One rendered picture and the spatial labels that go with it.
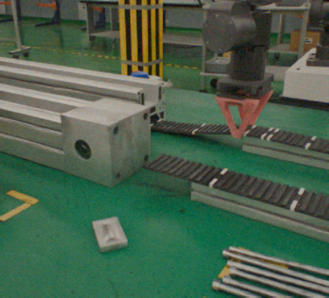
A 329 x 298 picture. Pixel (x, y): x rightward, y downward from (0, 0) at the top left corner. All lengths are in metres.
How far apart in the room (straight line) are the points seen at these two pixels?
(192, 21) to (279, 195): 8.79
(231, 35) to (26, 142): 0.36
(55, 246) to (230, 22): 0.36
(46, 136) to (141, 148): 0.14
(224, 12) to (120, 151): 0.24
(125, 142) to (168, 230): 0.15
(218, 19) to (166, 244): 0.31
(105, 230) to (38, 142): 0.23
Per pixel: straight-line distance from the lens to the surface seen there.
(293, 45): 5.52
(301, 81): 1.02
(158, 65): 4.10
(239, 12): 0.57
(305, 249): 0.47
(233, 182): 0.50
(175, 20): 9.44
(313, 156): 0.66
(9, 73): 0.96
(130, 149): 0.57
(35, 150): 0.64
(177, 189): 0.55
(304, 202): 0.48
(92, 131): 0.54
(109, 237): 0.45
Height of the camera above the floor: 1.05
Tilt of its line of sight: 21 degrees down
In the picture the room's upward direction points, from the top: straight up
